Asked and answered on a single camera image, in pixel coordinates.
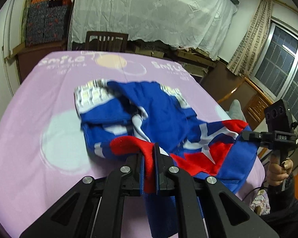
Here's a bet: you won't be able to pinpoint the blue red white jacket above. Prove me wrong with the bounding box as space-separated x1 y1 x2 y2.
78 93 256 237

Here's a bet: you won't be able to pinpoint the person's right hand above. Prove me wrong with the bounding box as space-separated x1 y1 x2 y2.
266 155 293 186

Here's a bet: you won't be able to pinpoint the window with grille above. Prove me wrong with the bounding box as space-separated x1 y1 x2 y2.
250 20 298 121

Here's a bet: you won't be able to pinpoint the pink printed bed sheet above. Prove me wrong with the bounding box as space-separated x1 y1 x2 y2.
0 50 267 238

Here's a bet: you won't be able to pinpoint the beige patterned curtain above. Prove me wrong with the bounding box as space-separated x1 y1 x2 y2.
227 0 272 76

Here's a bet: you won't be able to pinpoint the white lace cover cloth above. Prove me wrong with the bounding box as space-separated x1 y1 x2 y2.
69 0 237 59

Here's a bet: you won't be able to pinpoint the dark wooden chair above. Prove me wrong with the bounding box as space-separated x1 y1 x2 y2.
85 31 129 53

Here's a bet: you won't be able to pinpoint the stacked patterned storage boxes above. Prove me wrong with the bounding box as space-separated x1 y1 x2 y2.
25 0 72 47

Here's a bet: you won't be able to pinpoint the wooden bed frame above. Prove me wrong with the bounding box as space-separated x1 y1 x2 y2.
217 75 274 159

